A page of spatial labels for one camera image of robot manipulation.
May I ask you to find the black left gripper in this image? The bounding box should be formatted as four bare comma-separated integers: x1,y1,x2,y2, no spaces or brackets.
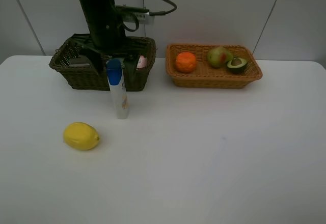
71,17,148,87

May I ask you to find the pink bottle white cap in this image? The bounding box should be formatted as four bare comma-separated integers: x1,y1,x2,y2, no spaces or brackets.
137,55,148,69

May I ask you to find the translucent purple plastic cup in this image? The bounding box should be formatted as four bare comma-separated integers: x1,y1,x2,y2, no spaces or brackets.
68,57,91,67

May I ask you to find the orange tangerine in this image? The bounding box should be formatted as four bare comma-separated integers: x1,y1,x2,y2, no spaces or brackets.
175,52,197,73

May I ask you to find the yellow lemon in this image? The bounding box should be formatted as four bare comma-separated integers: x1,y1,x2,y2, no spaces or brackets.
63,122,100,151

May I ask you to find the green pear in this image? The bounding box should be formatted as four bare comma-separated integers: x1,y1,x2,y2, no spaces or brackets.
207,46,233,68

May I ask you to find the halved avocado with pit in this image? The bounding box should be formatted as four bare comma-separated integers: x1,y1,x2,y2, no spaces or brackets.
227,57,248,74

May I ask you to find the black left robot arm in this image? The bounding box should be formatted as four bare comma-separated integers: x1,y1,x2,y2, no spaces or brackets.
68,0,155,91

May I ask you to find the white bottle blue cap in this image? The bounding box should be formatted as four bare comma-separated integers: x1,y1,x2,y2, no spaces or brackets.
106,59,129,119

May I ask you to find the dark brown wicker basket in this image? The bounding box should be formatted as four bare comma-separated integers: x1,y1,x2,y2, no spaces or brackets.
49,37,156,92

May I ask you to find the orange wicker basket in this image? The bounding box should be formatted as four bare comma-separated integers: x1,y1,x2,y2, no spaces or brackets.
166,43,263,89

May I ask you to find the grey camera on left wrist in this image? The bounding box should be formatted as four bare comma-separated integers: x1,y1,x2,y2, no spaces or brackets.
116,5,155,25

